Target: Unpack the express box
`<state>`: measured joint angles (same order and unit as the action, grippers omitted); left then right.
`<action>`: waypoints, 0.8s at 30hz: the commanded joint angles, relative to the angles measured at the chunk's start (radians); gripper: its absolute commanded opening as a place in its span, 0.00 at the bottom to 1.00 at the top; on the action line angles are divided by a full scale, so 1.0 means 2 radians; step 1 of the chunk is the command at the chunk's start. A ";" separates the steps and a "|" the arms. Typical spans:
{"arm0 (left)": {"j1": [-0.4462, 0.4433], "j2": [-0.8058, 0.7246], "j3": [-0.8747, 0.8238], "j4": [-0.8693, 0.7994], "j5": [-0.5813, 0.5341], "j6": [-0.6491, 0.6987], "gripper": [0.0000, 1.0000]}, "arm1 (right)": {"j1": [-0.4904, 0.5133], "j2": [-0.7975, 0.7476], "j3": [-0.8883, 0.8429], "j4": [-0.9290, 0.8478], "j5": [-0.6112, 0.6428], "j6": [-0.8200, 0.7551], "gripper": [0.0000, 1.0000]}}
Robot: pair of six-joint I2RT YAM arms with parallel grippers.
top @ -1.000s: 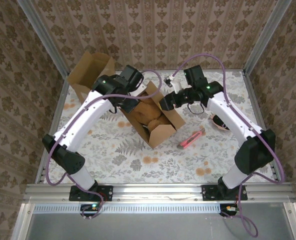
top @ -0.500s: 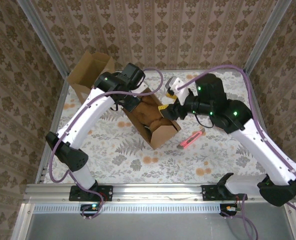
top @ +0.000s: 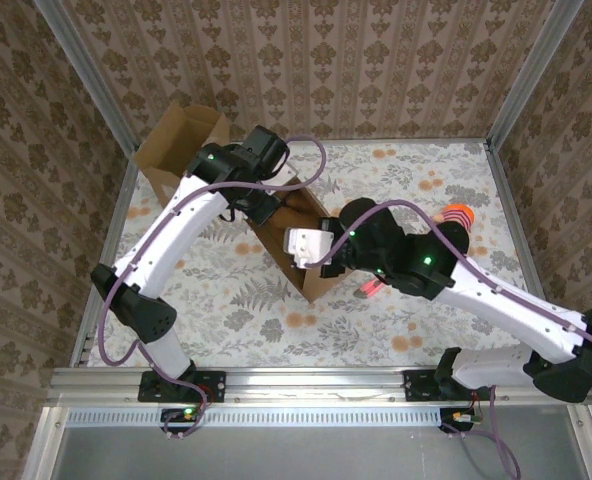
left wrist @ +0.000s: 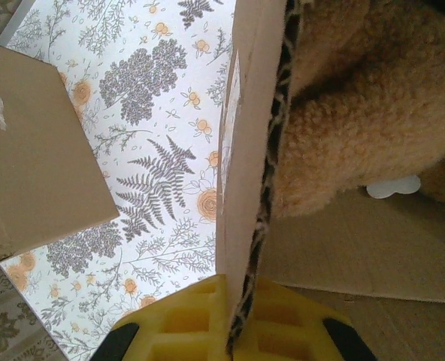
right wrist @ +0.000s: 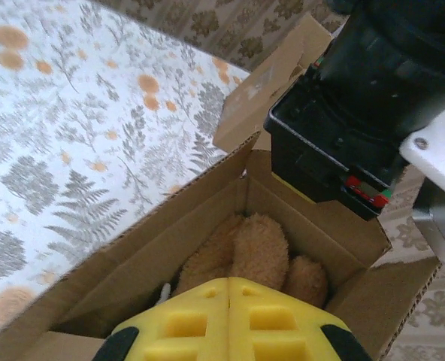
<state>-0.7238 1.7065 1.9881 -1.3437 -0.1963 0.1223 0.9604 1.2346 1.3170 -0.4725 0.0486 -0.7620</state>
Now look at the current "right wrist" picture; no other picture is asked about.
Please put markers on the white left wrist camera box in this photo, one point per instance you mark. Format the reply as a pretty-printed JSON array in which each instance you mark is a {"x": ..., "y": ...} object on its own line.
[{"x": 436, "y": 158}]

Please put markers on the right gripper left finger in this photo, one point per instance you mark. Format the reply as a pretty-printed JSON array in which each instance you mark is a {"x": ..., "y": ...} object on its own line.
[{"x": 177, "y": 331}]

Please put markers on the floral table cover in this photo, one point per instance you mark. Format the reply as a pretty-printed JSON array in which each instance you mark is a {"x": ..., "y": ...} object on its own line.
[{"x": 57, "y": 113}]

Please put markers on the brown cardboard box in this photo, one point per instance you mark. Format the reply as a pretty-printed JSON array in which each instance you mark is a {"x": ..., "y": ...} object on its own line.
[{"x": 320, "y": 240}]

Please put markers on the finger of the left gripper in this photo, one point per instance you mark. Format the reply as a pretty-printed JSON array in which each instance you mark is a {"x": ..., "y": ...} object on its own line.
[{"x": 294, "y": 189}]

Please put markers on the brown plush toy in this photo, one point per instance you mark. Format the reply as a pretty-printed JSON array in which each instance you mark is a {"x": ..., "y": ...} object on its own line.
[{"x": 260, "y": 248}]

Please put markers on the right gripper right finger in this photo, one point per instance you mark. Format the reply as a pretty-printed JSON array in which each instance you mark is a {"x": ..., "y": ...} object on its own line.
[{"x": 282, "y": 334}]

